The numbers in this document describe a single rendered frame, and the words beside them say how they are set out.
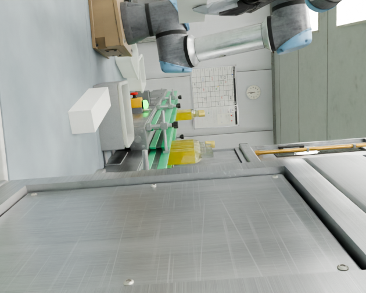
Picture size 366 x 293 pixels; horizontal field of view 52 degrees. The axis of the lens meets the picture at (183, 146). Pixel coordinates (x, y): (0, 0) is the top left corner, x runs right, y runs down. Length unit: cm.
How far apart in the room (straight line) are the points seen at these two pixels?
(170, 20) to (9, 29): 74
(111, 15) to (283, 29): 57
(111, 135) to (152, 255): 93
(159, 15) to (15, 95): 78
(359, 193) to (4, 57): 59
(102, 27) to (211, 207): 97
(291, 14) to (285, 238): 98
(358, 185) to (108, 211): 32
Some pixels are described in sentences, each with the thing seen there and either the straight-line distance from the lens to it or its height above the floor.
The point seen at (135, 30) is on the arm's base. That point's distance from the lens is 141.
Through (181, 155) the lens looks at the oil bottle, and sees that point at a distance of 155.
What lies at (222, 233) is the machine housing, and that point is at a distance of 41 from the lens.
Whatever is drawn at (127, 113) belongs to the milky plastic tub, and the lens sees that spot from 143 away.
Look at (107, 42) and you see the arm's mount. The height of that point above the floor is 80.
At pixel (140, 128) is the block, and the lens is 146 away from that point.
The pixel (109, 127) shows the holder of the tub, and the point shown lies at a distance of 128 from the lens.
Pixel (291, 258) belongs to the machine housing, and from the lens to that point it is 37.
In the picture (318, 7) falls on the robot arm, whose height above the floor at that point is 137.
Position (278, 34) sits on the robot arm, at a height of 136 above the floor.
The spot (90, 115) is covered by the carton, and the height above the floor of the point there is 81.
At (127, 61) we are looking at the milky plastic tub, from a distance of 170.
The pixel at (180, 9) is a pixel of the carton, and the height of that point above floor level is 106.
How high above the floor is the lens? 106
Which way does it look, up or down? 2 degrees down
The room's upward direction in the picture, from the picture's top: 86 degrees clockwise
